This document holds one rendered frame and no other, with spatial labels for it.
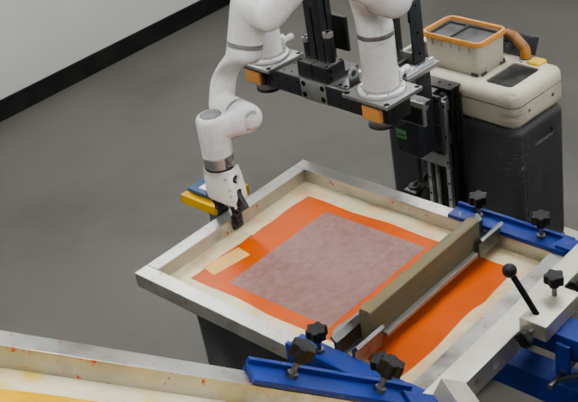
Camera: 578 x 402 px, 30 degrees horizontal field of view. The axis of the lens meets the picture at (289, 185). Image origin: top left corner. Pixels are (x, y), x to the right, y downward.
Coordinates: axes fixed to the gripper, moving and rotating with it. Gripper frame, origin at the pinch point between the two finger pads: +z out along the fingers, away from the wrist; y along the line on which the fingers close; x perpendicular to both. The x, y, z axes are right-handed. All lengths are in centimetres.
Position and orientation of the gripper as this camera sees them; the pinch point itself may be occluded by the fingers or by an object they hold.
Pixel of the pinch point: (230, 218)
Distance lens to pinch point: 263.3
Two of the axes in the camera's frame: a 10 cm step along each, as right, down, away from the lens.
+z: 1.4, 8.5, 5.1
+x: -6.7, 4.6, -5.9
